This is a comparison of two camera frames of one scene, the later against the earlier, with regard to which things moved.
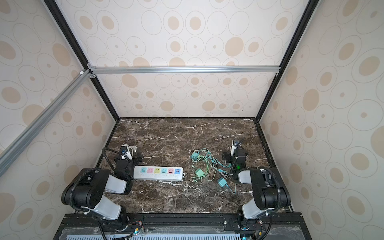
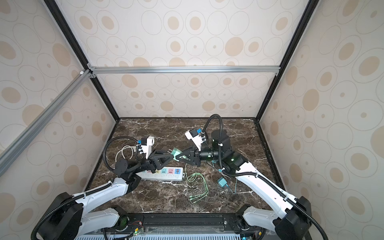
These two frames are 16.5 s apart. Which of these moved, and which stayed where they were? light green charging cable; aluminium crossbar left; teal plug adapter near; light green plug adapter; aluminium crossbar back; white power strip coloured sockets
Moved: light green plug adapter; light green charging cable
Stayed: aluminium crossbar left; teal plug adapter near; white power strip coloured sockets; aluminium crossbar back
